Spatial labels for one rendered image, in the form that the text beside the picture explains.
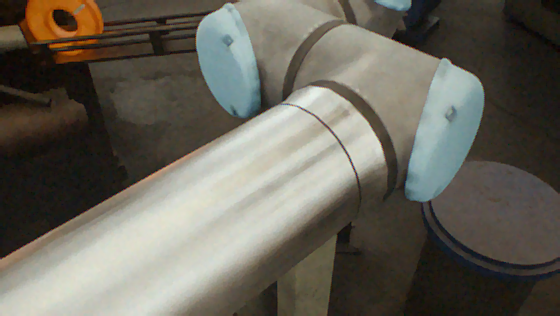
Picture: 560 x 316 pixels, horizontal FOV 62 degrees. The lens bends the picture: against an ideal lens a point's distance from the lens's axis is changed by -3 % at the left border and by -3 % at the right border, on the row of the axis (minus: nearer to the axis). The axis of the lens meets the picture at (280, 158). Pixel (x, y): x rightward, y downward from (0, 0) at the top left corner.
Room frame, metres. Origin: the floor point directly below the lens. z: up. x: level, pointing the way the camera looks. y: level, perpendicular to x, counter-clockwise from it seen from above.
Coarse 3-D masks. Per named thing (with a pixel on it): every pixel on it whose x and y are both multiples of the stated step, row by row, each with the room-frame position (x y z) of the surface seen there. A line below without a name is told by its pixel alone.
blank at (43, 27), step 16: (32, 0) 0.95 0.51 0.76; (48, 0) 0.95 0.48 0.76; (64, 0) 0.95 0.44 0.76; (80, 0) 0.95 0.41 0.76; (32, 16) 0.95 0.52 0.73; (48, 16) 0.95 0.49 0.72; (80, 16) 0.95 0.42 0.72; (96, 16) 0.95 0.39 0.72; (32, 32) 0.95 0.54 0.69; (48, 32) 0.95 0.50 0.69; (64, 32) 0.97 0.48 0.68; (80, 32) 0.95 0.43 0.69; (96, 32) 0.95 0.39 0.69
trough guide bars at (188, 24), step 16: (144, 16) 0.99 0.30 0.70; (160, 16) 0.99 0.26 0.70; (176, 16) 0.99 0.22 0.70; (192, 16) 0.99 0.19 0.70; (112, 32) 0.93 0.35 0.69; (128, 32) 0.93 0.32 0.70; (144, 32) 0.92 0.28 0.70; (160, 32) 0.93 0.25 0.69; (192, 32) 0.93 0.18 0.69; (48, 48) 0.93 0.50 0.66; (64, 48) 0.93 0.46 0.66; (80, 48) 0.93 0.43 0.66; (160, 48) 0.92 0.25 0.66; (48, 64) 0.93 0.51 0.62
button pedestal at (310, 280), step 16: (320, 256) 0.60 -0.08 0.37; (288, 272) 0.59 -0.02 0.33; (304, 272) 0.58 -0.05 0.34; (320, 272) 0.61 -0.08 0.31; (288, 288) 0.59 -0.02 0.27; (304, 288) 0.58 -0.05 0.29; (320, 288) 0.61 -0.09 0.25; (288, 304) 0.59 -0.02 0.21; (304, 304) 0.59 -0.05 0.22; (320, 304) 0.61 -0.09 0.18
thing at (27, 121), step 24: (48, 96) 0.93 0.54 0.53; (0, 120) 0.85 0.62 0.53; (24, 120) 0.87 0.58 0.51; (48, 120) 0.89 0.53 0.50; (72, 120) 0.91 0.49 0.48; (0, 144) 0.83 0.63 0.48; (24, 144) 0.84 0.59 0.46; (48, 144) 0.88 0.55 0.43; (24, 168) 0.84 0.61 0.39; (48, 168) 0.87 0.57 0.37; (48, 192) 0.85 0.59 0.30; (48, 216) 0.84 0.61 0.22; (72, 216) 0.87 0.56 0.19
